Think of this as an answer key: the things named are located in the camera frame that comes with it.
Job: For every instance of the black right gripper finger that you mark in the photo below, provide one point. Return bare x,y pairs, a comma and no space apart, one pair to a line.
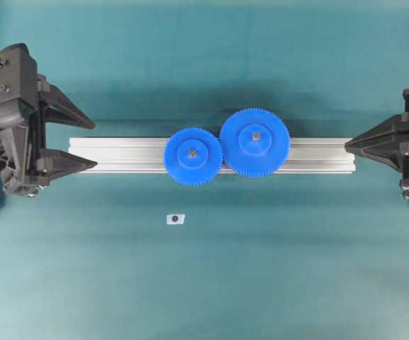
395,126
390,149

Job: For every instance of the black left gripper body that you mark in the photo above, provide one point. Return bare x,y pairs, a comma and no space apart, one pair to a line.
19,149

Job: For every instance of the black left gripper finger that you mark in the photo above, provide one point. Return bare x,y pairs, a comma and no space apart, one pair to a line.
53,164
59,109

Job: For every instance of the small blue plastic gear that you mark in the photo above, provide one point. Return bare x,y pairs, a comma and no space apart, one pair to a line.
193,157

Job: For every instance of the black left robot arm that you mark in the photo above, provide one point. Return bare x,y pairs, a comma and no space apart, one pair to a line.
27,103

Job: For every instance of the large blue plastic gear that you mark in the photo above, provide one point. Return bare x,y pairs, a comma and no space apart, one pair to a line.
254,158

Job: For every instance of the white marker sticker with dot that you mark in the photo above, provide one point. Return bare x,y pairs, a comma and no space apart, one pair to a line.
176,219

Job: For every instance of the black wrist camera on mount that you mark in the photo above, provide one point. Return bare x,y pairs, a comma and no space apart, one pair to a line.
18,85

